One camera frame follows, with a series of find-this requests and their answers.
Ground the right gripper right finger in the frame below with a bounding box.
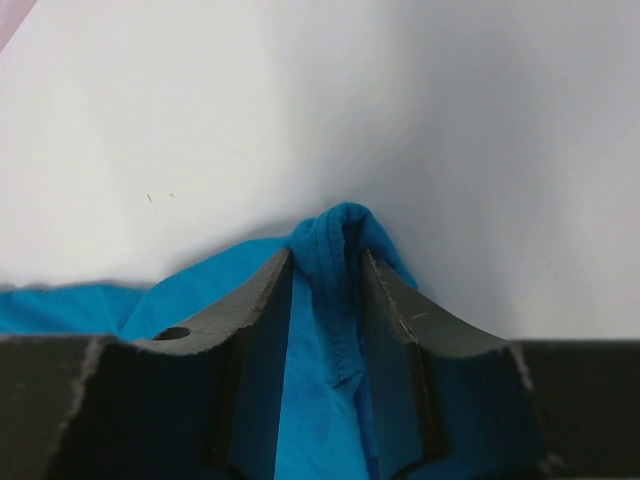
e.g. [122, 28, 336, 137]
[361, 252, 639, 479]

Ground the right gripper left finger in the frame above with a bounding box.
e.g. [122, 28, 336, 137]
[1, 249, 293, 479]

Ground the blue t-shirt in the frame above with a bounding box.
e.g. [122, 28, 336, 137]
[1, 203, 409, 479]

